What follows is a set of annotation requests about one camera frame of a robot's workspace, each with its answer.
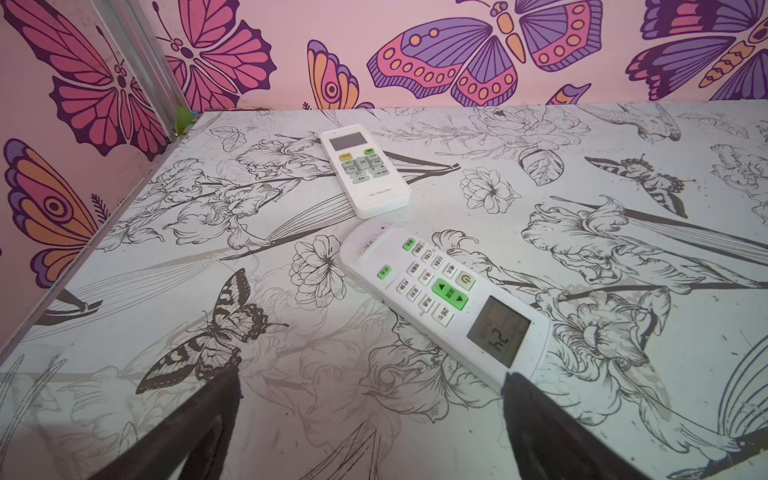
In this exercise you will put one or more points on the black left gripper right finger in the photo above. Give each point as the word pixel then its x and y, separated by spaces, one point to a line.
pixel 550 444

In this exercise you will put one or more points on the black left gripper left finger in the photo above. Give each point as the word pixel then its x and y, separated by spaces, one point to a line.
pixel 191 443

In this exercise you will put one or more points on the large white remote control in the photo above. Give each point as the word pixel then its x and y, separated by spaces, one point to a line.
pixel 489 331

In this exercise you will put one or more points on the small white remote control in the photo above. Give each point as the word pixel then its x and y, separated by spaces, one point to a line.
pixel 368 177

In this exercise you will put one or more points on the aluminium frame post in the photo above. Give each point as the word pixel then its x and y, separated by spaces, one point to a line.
pixel 126 23

